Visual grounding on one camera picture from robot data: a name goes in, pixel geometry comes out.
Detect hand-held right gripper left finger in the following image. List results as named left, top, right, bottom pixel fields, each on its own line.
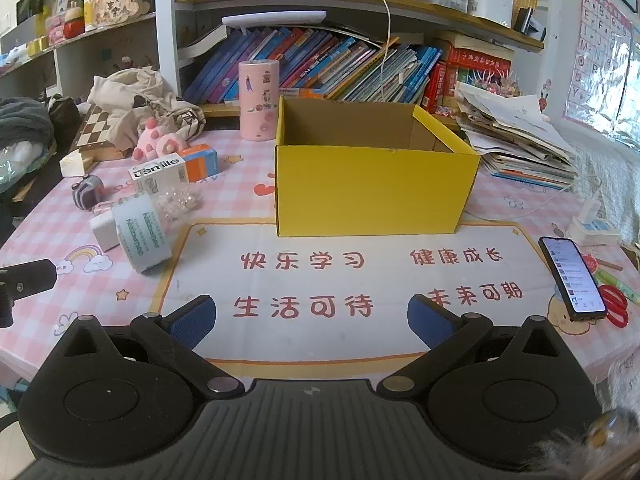
left=47, top=294, right=246, bottom=402

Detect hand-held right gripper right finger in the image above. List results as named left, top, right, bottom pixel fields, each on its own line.
left=376, top=294, right=576, bottom=402

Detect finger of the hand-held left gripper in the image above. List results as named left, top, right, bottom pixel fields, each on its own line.
left=0, top=259, right=57, bottom=329

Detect white power adapter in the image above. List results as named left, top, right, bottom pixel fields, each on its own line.
left=89, top=212, right=121, bottom=252

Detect roll of printed tape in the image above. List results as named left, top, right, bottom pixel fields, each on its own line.
left=111, top=192, right=173, bottom=274

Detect clear ribbon bead bow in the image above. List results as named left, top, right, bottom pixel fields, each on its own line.
left=152, top=185, right=203, bottom=222

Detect yellow cardboard box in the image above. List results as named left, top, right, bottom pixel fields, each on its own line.
left=274, top=95, right=482, bottom=238

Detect orange white toothpaste box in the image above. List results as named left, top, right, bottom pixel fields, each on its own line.
left=129, top=143, right=221, bottom=192

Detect pink checked tablecloth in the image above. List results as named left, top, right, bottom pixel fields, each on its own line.
left=0, top=125, right=640, bottom=403

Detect iridescent plastic bag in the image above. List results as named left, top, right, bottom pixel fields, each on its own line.
left=0, top=141, right=50, bottom=193

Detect white wedge paper box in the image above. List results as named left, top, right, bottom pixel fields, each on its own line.
left=59, top=150, right=95, bottom=177

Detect white printed desk mat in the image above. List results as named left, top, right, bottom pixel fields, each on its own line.
left=152, top=219, right=567, bottom=367

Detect black smartphone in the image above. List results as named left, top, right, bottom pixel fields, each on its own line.
left=538, top=236, right=609, bottom=322

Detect grey folded cloth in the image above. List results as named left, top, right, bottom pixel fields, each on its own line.
left=0, top=96, right=55, bottom=152

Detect wooden chessboard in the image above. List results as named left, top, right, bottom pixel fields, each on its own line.
left=67, top=102, right=132, bottom=163

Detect pink plush paws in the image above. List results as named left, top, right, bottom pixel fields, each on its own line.
left=132, top=116, right=185, bottom=162

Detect red scissors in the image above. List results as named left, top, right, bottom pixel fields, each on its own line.
left=597, top=284, right=631, bottom=329

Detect white power strip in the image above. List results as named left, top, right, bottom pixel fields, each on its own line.
left=565, top=199, right=624, bottom=247

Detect green highlighter pen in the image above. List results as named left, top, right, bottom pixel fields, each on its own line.
left=594, top=267, right=640, bottom=307

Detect stack of loose papers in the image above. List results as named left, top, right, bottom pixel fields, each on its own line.
left=456, top=82, right=582, bottom=192

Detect beige cloth bag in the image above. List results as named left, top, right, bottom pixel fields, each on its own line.
left=87, top=67, right=207, bottom=146

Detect pink printed cylinder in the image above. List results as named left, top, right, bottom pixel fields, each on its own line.
left=238, top=59, right=280, bottom=141

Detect stack of red thick books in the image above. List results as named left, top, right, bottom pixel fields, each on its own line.
left=427, top=42, right=513, bottom=111

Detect thick open book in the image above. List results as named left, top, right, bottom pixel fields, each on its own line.
left=176, top=25, right=229, bottom=64

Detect row of children's books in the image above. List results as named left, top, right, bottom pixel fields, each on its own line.
left=182, top=25, right=446, bottom=106

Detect white bookshelf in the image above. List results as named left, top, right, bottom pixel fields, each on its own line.
left=0, top=0, right=551, bottom=121

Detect silver foil sheet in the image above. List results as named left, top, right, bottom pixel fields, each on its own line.
left=570, top=35, right=640, bottom=153

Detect white flat lamp bar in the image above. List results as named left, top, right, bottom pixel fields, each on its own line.
left=222, top=10, right=329, bottom=29

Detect white pen holder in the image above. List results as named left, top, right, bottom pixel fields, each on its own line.
left=467, top=0, right=516, bottom=28

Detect white charging cable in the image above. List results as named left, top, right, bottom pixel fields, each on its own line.
left=345, top=0, right=401, bottom=106

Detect alphabet wall poster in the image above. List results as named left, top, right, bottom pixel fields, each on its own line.
left=564, top=0, right=637, bottom=126

